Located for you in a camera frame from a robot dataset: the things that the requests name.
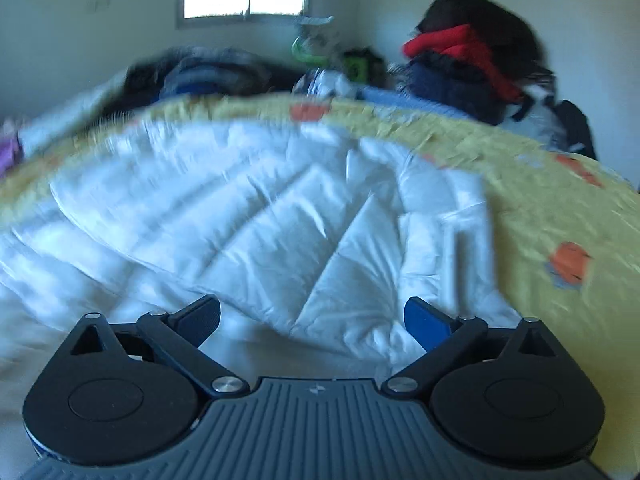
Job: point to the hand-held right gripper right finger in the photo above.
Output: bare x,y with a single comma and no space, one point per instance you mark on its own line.
425,322

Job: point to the black backpack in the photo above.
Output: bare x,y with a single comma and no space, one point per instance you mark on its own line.
575,127

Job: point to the patterned cushion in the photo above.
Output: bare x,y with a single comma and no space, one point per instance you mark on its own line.
320,35

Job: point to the black jacket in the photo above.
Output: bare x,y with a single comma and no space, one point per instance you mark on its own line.
480,10

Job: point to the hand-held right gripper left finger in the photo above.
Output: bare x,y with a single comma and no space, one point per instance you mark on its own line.
200,317

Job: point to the green plastic stool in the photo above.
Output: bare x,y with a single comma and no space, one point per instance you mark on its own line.
357,67

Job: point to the purple cloth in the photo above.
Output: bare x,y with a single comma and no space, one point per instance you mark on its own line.
9,150

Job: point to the red jacket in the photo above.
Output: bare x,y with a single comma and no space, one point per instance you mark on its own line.
465,47

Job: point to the pile of dark clothes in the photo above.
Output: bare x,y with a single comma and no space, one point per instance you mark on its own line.
210,72

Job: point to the yellow printed blanket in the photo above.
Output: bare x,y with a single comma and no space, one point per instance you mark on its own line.
550,210

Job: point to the white printed quilt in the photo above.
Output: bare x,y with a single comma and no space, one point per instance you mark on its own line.
65,115

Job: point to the white plastic bag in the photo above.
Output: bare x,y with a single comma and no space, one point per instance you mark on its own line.
327,82

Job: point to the white puffer jacket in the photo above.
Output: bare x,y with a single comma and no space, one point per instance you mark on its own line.
250,220

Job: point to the navy jacket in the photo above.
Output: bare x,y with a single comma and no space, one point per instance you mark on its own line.
450,87

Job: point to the green plastic chair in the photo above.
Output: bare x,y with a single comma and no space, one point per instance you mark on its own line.
302,52

